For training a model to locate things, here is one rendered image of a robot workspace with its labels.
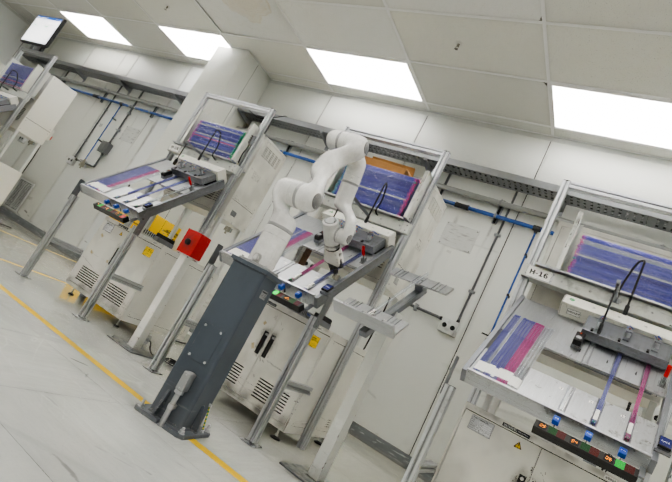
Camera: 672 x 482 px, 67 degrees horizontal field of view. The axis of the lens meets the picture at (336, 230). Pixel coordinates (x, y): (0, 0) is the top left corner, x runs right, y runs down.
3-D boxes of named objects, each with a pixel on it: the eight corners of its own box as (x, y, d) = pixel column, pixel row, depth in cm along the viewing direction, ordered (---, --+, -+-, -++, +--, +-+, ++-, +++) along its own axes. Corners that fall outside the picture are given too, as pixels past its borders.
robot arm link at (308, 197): (285, 210, 227) (313, 220, 219) (277, 190, 219) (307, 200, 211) (347, 144, 252) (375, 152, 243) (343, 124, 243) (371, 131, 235)
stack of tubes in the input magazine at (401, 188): (399, 215, 297) (418, 177, 302) (330, 192, 324) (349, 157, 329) (405, 224, 308) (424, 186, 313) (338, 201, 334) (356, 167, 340)
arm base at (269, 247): (268, 271, 204) (290, 231, 208) (231, 252, 211) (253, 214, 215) (283, 282, 222) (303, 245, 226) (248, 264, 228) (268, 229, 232)
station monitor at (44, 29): (43, 48, 551) (64, 18, 560) (18, 42, 582) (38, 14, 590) (53, 56, 563) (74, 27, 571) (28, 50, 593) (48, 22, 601)
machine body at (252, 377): (277, 443, 257) (333, 332, 269) (188, 380, 293) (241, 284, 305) (329, 449, 310) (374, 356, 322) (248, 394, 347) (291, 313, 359)
